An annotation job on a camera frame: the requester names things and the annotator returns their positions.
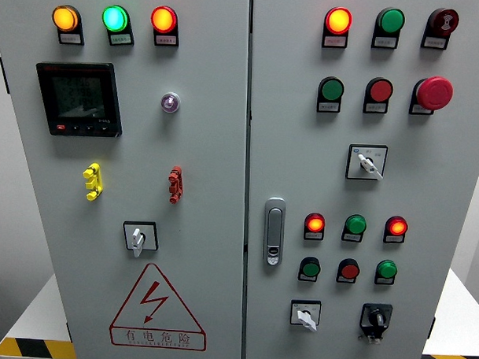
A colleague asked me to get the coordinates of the small white-handle turn switch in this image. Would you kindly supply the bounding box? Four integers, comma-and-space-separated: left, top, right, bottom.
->
121, 220, 160, 259
289, 298, 322, 333

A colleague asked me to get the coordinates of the pale grey door with display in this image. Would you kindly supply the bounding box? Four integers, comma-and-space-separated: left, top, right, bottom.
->
0, 0, 255, 359

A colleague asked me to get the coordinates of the silver door lock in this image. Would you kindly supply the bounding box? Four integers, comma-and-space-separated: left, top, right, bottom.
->
262, 196, 287, 268

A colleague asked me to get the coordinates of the pale grey door with lock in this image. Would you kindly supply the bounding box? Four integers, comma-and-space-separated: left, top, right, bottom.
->
239, 0, 479, 359

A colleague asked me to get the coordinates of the small red round lamp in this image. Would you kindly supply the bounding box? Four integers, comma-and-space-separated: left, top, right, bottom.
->
384, 215, 409, 237
304, 212, 326, 234

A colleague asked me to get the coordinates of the white round lamp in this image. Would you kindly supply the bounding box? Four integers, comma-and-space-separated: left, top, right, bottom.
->
160, 91, 182, 114

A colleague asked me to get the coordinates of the small green push button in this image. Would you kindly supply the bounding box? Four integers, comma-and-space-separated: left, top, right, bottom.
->
299, 256, 322, 279

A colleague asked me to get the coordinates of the small green round lamp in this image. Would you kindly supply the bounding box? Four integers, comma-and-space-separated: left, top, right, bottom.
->
344, 213, 368, 236
375, 259, 399, 280

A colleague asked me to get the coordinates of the large green push button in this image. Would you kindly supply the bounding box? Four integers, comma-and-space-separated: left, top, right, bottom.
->
317, 75, 345, 102

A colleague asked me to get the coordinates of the red warning triangle sticker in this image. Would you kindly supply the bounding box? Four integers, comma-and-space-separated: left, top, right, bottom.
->
108, 261, 211, 353

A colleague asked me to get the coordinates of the small red push button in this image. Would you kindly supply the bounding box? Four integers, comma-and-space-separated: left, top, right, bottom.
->
337, 257, 361, 280

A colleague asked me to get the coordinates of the large red push button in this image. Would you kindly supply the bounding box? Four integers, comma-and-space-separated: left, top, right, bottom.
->
364, 76, 394, 104

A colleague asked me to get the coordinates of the large red round lamp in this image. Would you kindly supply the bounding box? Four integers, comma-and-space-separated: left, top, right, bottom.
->
149, 5, 179, 35
324, 6, 354, 36

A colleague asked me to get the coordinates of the black display meter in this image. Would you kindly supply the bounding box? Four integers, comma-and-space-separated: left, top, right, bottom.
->
33, 60, 126, 139

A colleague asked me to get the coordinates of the large green round lamp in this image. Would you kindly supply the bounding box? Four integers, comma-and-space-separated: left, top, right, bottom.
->
101, 4, 131, 34
375, 6, 406, 35

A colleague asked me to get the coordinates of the large red stop button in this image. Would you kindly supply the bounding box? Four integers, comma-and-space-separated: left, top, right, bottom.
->
415, 75, 455, 112

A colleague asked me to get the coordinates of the large yellow round lamp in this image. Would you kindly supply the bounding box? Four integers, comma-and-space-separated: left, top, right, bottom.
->
51, 4, 80, 33

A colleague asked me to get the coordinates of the dark red buzzer lamp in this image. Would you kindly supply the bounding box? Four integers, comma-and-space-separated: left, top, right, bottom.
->
428, 6, 460, 37

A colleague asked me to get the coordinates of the small red handle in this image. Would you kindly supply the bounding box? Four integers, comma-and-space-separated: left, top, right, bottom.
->
167, 165, 185, 205

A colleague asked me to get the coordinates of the large white-handle turn switch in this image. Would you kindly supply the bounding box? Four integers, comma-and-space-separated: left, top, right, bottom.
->
345, 143, 389, 183

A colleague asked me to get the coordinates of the small yellow handle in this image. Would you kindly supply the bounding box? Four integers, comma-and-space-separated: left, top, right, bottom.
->
81, 161, 105, 202

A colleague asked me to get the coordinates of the black-handle turn switch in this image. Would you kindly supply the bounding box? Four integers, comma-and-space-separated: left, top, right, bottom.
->
358, 302, 394, 346

